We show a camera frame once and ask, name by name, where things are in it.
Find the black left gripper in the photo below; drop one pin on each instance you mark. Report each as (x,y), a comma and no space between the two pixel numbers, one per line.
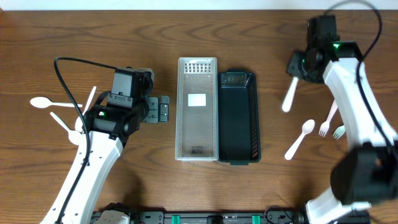
(153,116)

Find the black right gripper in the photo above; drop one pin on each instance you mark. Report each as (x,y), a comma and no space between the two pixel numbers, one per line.
(292,68)

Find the clear perforated plastic basket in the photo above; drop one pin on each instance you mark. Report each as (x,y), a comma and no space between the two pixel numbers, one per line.
(196,136)

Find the white plastic fork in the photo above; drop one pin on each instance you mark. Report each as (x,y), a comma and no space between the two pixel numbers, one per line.
(289,98)
(339,132)
(326,124)

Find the white plastic spoon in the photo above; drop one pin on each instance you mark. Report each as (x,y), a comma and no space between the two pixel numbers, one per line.
(307,128)
(78,122)
(74,136)
(43,102)

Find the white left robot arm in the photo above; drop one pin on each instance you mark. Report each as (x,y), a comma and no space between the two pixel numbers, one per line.
(79,194)

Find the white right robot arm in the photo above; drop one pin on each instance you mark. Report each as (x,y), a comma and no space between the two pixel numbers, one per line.
(367,175)

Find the white plastic spoon upright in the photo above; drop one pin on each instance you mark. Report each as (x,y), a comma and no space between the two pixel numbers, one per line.
(78,122)

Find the dark green plastic basket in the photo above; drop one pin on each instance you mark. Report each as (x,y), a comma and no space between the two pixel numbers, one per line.
(238,118)

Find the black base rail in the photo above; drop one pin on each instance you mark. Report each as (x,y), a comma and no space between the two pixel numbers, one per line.
(211,217)

